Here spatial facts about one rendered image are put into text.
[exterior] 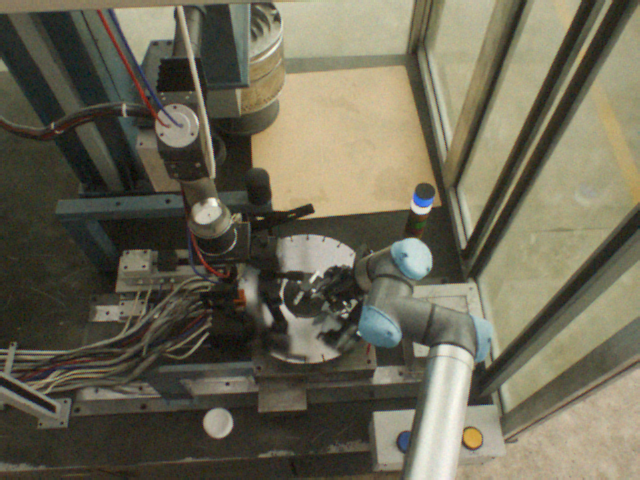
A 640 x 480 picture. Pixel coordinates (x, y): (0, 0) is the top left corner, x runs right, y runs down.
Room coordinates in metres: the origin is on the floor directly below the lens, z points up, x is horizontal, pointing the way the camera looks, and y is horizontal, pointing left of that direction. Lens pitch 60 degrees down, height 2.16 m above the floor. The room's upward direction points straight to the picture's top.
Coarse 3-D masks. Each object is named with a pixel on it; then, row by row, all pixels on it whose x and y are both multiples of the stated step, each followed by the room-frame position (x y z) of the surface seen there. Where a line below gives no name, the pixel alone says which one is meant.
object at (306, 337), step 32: (288, 256) 0.63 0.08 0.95; (320, 256) 0.63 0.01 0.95; (352, 256) 0.63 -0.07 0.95; (256, 288) 0.54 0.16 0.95; (256, 320) 0.46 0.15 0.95; (288, 320) 0.46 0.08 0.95; (320, 320) 0.46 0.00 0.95; (352, 320) 0.46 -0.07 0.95; (288, 352) 0.39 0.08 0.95; (320, 352) 0.39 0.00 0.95
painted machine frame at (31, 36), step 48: (0, 48) 0.97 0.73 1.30; (48, 48) 0.95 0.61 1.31; (96, 48) 1.03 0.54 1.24; (240, 48) 0.92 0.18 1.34; (48, 96) 0.98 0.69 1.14; (96, 96) 0.98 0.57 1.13; (240, 96) 0.88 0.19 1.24; (96, 144) 0.95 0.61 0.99; (96, 192) 0.94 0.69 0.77; (144, 192) 0.94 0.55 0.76; (240, 192) 0.75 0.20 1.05; (96, 240) 0.69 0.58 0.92
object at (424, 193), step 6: (420, 186) 0.70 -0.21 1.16; (426, 186) 0.70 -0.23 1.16; (432, 186) 0.70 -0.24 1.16; (414, 192) 0.68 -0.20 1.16; (420, 192) 0.68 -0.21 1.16; (426, 192) 0.68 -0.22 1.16; (432, 192) 0.68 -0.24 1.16; (414, 198) 0.68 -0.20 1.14; (420, 198) 0.67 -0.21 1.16; (426, 198) 0.66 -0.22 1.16; (432, 198) 0.67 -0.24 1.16; (420, 204) 0.66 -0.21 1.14; (426, 204) 0.66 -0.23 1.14
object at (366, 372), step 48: (192, 192) 0.49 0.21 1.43; (240, 240) 0.51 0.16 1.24; (96, 336) 0.49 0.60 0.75; (240, 336) 0.46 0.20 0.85; (144, 384) 0.36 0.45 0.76; (192, 384) 0.36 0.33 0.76; (240, 384) 0.36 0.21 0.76; (288, 384) 0.35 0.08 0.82; (336, 384) 0.36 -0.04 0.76; (384, 384) 0.37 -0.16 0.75
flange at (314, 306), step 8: (288, 288) 0.54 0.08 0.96; (296, 288) 0.53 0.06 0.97; (288, 296) 0.52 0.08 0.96; (304, 296) 0.51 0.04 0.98; (288, 304) 0.50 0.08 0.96; (296, 304) 0.50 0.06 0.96; (304, 304) 0.50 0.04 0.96; (312, 304) 0.50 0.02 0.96; (320, 304) 0.50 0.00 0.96; (296, 312) 0.48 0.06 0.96; (304, 312) 0.48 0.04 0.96; (312, 312) 0.48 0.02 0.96; (320, 312) 0.48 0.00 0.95
